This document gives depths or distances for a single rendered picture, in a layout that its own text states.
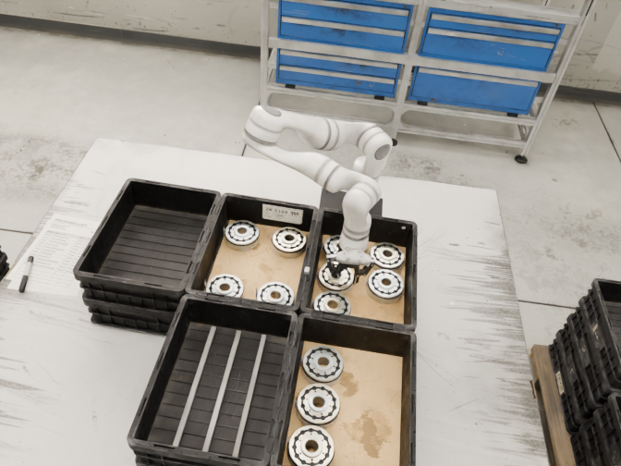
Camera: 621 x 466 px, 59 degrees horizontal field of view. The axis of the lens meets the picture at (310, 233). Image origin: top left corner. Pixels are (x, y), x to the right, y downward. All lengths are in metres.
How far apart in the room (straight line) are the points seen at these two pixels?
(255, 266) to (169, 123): 2.15
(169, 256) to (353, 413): 0.70
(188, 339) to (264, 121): 0.59
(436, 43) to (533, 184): 1.04
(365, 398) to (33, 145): 2.73
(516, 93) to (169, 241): 2.37
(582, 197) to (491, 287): 1.85
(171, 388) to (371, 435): 0.49
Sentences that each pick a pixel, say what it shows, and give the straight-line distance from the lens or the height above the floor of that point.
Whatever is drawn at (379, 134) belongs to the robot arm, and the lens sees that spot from 1.69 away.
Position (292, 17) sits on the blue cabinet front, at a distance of 3.24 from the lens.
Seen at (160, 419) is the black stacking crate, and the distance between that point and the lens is 1.39.
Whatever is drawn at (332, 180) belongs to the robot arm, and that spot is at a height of 1.20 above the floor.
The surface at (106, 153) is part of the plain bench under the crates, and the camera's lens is 2.29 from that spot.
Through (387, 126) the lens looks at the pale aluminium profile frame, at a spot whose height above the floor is 0.13.
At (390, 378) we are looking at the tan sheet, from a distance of 1.45.
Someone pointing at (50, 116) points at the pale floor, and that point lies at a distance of 3.87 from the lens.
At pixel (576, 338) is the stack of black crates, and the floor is 0.38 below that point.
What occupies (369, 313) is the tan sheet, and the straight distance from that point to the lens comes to 1.55.
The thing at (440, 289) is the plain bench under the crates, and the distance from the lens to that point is 1.83.
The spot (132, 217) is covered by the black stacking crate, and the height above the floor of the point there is 0.83.
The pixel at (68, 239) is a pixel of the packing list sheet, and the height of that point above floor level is 0.70.
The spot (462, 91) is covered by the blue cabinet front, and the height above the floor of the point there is 0.42.
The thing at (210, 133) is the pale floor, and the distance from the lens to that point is 3.55.
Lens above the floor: 2.06
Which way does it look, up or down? 45 degrees down
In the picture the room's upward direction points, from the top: 6 degrees clockwise
